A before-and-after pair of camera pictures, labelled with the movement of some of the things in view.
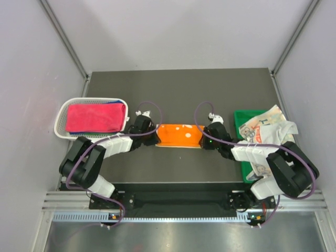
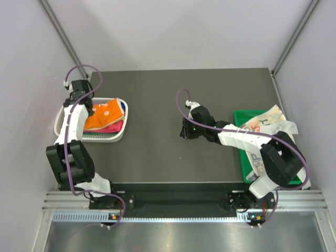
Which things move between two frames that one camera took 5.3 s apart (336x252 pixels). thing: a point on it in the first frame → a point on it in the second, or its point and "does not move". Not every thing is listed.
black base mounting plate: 245,200 does not move
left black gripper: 154,140 → 91,113
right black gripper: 204,144 → 186,133
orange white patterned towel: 185,136 → 104,113
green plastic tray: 240,116 does not move
